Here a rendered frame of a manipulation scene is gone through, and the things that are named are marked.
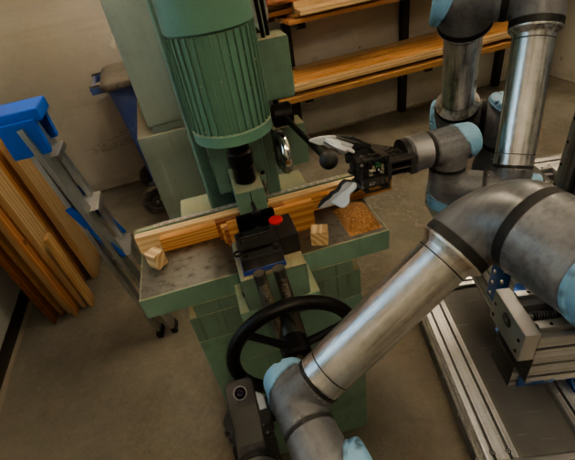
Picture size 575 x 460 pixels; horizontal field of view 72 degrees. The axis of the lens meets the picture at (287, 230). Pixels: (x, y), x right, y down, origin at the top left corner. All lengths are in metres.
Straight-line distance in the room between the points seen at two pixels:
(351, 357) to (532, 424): 1.03
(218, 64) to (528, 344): 0.84
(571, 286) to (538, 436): 1.07
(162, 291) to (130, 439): 1.03
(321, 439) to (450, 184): 0.58
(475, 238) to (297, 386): 0.31
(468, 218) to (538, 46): 0.49
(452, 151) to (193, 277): 0.62
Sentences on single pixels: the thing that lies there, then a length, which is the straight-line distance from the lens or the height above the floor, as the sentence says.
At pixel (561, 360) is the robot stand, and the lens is 1.10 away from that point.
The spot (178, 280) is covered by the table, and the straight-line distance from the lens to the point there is 0.96.
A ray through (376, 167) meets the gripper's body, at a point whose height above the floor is 1.11.
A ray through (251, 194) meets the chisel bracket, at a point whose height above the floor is 1.02.
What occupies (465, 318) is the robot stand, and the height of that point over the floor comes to 0.21.
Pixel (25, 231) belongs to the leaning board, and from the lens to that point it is 2.24.
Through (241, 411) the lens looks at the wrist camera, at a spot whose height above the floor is 0.92.
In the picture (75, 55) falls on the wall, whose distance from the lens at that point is 3.29.
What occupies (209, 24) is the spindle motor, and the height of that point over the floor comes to 1.39.
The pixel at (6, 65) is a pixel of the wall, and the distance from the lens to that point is 3.39.
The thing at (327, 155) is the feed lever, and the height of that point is 1.18.
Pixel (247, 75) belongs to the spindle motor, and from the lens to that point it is 0.82.
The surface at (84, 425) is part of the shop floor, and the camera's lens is 2.02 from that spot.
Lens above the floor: 1.51
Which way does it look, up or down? 37 degrees down
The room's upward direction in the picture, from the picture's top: 10 degrees counter-clockwise
